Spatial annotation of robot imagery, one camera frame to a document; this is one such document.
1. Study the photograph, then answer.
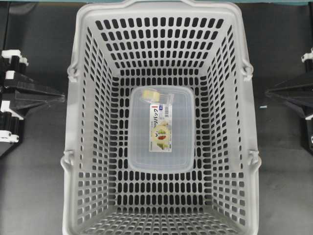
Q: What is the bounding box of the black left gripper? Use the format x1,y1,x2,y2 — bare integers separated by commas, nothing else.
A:
0,49,65,143

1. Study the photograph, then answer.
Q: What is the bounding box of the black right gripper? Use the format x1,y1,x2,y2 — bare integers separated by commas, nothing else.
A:
265,48,313,150

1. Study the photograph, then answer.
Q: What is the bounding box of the grey plastic shopping basket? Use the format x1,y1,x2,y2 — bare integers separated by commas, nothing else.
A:
61,0,261,235

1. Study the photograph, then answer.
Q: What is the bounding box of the cellophane tape in clear dispenser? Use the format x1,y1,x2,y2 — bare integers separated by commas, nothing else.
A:
141,90,174,104

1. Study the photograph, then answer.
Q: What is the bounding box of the clear plastic food container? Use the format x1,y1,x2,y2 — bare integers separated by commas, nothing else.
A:
128,85,196,173

